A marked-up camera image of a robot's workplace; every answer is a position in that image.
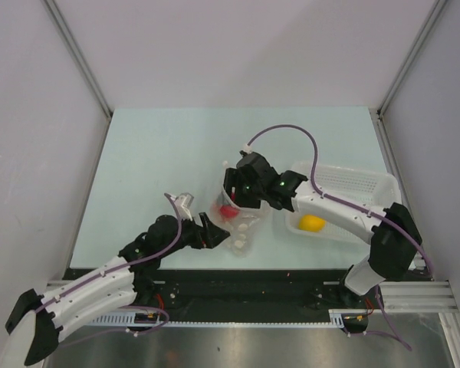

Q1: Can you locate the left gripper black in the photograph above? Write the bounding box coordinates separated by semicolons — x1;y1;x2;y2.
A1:
158;212;228;258

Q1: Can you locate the clear polka dot zip bag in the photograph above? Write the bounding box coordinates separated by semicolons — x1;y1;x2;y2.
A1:
210;159;271;258

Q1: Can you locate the yellow fake fruit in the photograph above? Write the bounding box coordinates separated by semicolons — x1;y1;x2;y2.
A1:
297;215;327;232

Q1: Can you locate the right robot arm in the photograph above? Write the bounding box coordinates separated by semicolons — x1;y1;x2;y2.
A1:
222;153;422;307

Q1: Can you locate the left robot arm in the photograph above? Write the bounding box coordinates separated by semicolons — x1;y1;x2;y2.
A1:
0;212;230;367

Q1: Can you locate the white perforated plastic basket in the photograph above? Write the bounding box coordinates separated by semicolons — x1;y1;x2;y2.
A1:
284;165;402;243

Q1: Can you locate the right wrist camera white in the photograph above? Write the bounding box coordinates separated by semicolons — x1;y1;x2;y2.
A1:
239;143;253;157

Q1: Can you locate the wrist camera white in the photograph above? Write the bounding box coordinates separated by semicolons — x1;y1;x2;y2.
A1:
173;192;194;221
239;143;253;157

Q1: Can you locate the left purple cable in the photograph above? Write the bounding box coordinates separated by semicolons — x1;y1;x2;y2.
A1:
34;192;185;314

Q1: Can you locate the purple cable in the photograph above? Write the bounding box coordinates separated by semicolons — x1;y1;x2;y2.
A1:
34;192;185;314
245;123;433;352

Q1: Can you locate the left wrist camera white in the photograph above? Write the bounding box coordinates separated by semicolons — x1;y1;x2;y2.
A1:
173;192;194;221

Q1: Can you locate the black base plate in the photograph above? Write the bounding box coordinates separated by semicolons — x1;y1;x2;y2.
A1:
134;269;386;324

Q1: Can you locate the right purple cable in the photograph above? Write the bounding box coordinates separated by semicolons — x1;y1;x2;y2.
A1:
245;123;433;352

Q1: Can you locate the right aluminium side rail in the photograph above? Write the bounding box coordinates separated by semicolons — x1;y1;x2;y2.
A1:
370;109;426;269

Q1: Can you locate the white slotted cable duct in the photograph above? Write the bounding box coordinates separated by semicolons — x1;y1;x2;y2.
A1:
87;310;367;330

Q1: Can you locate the right aluminium frame post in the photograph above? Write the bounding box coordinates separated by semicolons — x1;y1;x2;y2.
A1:
376;0;449;118

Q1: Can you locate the aluminium frame post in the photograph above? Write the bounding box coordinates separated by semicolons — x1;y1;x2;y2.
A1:
41;0;113;122
376;0;449;118

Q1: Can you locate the left aluminium frame post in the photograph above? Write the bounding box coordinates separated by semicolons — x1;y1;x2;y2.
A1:
41;0;113;122

